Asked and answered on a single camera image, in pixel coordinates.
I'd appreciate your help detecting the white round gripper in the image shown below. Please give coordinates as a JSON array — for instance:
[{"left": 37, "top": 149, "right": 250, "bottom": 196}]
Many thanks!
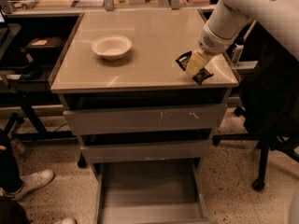
[{"left": 185, "top": 21, "right": 235, "bottom": 77}]

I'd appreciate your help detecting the black rxbar chocolate bar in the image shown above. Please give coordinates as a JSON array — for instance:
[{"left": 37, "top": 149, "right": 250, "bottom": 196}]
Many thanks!
[{"left": 176, "top": 51, "right": 212, "bottom": 85}]

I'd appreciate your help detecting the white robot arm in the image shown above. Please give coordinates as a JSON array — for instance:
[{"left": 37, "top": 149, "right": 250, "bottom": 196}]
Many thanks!
[{"left": 185, "top": 0, "right": 299, "bottom": 191}]

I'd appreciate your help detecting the grey drawer cabinet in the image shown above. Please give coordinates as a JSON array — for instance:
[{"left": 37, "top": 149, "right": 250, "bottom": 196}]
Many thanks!
[{"left": 50, "top": 8, "right": 240, "bottom": 224}]

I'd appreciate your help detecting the grey top drawer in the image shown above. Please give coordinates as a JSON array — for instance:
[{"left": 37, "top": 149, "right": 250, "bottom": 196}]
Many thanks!
[{"left": 64, "top": 104, "right": 227, "bottom": 135}]

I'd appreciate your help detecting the grey open bottom drawer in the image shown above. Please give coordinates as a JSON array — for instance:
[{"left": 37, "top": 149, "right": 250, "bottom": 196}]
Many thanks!
[{"left": 95, "top": 160, "right": 209, "bottom": 224}]

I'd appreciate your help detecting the grey middle drawer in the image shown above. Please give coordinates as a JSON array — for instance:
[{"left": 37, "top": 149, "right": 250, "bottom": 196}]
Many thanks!
[{"left": 80, "top": 140, "right": 211, "bottom": 163}]

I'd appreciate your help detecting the white spray bottle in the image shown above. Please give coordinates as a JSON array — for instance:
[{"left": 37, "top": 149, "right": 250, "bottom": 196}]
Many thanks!
[{"left": 232, "top": 38, "right": 244, "bottom": 65}]

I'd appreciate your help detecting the black office chair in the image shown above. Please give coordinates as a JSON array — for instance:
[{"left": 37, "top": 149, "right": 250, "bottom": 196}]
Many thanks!
[{"left": 212, "top": 23, "right": 299, "bottom": 191}]

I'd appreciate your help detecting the white paper bowl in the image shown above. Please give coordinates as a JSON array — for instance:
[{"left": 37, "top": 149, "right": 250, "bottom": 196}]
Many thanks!
[{"left": 92, "top": 35, "right": 132, "bottom": 61}]

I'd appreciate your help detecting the black box on shelf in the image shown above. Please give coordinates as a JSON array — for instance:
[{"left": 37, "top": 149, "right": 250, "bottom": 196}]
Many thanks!
[{"left": 25, "top": 36, "right": 64, "bottom": 50}]

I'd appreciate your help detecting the black side desk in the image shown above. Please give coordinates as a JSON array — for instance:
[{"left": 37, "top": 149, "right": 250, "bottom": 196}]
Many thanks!
[{"left": 0, "top": 22, "right": 76, "bottom": 142}]

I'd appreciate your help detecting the white sneaker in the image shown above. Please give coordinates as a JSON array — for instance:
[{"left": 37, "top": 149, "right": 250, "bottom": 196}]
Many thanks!
[
  {"left": 3, "top": 169, "right": 55, "bottom": 201},
  {"left": 54, "top": 217, "right": 77, "bottom": 224}
]

